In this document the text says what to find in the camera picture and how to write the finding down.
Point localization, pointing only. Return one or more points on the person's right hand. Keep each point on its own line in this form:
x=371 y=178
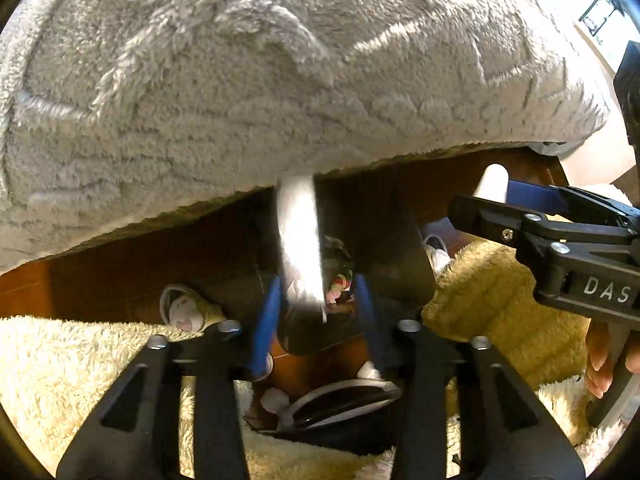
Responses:
x=597 y=360

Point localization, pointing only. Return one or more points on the white bunny slipper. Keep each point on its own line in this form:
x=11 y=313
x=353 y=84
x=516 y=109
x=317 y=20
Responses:
x=436 y=257
x=182 y=312

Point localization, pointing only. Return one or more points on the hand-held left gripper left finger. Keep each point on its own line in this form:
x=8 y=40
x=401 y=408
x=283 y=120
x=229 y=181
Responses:
x=265 y=330

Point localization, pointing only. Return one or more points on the grey fluffy blanket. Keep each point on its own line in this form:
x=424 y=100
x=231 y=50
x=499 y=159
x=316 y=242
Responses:
x=200 y=85

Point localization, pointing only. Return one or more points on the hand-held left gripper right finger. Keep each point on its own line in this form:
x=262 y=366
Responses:
x=367 y=320

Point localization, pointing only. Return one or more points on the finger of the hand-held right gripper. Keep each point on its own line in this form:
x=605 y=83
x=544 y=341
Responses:
x=537 y=195
x=480 y=217

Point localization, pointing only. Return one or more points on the black white-rimmed slipper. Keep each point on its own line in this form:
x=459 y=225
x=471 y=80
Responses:
x=340 y=400

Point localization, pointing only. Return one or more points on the yellow fluffy rug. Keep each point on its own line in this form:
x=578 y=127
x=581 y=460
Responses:
x=60 y=360

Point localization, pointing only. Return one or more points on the colourful plush toy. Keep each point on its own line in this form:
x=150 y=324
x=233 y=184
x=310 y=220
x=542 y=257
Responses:
x=339 y=287

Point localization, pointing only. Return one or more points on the black drying rack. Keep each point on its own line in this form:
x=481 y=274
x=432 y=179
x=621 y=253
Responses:
x=593 y=27

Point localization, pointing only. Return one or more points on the black bin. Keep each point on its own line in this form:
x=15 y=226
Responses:
x=390 y=240

